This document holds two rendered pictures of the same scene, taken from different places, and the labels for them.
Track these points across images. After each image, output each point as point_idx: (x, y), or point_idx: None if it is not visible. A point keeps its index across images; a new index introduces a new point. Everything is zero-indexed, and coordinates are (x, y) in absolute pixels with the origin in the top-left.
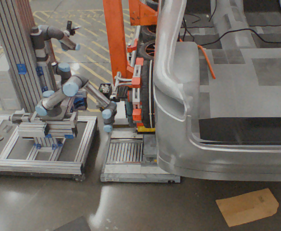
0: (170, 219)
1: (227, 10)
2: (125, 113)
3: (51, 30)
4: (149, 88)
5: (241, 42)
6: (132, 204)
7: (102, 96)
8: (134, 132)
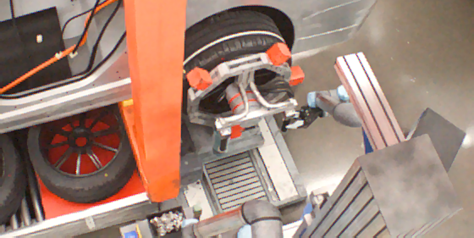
0: (320, 89)
1: None
2: (158, 208)
3: (276, 207)
4: (277, 35)
5: None
6: (321, 140)
7: (329, 96)
8: (186, 187)
